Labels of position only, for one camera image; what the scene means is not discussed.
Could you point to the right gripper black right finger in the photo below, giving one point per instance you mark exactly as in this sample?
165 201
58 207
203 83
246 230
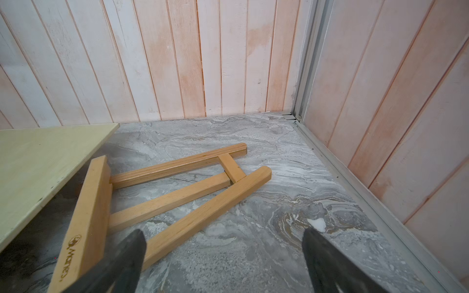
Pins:
332 272

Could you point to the wooden easel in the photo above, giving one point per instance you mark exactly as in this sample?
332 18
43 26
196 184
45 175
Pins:
92 221

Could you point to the plywood board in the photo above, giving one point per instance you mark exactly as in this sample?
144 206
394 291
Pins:
36 163

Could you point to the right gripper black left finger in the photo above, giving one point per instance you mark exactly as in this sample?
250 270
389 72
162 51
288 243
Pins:
118 272

